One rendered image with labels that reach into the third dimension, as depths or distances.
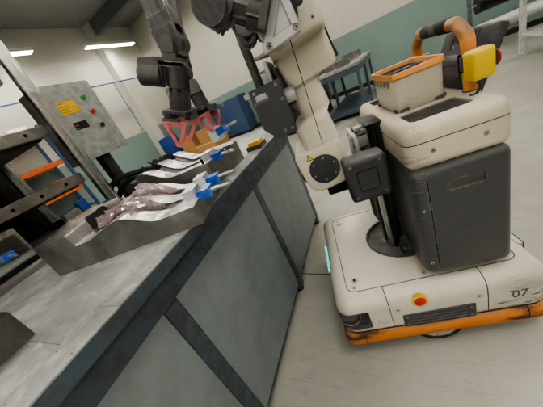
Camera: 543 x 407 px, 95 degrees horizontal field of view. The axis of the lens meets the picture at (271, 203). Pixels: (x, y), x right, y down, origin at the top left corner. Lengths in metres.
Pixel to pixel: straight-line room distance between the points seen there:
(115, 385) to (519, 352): 1.17
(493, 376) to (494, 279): 0.31
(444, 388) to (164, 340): 0.89
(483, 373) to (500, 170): 0.66
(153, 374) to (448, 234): 0.88
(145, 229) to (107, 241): 0.12
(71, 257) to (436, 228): 1.08
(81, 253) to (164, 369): 0.41
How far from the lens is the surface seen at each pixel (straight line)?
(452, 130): 0.78
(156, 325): 0.71
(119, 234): 0.81
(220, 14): 0.70
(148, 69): 0.79
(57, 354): 0.61
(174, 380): 0.78
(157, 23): 0.77
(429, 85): 0.91
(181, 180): 1.05
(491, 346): 1.24
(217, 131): 1.06
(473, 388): 1.16
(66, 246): 0.92
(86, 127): 1.79
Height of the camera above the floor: 1.04
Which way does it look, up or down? 24 degrees down
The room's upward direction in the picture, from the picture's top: 25 degrees counter-clockwise
